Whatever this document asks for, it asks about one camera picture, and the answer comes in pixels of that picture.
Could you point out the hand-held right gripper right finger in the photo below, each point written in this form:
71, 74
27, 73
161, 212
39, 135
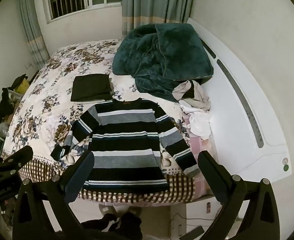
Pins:
209, 170

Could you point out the dark striped knit sweater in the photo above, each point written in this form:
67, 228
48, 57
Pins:
127, 145

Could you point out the floral bed sheet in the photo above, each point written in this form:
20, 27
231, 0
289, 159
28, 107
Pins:
49, 92

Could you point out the heap of black clothes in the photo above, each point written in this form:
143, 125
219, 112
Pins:
5, 102

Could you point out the yellow cardboard box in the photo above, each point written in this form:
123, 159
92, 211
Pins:
21, 86

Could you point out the grey-blue curtain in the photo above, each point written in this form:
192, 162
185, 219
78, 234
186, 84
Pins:
33, 30
157, 2

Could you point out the beige and black garment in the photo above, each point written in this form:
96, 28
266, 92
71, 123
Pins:
202, 92

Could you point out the folded black garment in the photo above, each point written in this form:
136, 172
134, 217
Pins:
90, 87

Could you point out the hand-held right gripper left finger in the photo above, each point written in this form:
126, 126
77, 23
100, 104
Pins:
80, 170

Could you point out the crumpled white garment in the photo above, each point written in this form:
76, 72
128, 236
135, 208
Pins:
199, 122

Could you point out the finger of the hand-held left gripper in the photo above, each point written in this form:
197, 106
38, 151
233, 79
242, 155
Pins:
21, 156

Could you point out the pink checkered cloth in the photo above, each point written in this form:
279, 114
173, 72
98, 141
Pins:
199, 150

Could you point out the dark cloth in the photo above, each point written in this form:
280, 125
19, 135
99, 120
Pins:
127, 223

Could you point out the teal plush blanket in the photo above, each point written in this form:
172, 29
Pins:
162, 55

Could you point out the white bed headboard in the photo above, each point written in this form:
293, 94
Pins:
237, 135

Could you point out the folded white garment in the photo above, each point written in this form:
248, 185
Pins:
89, 102

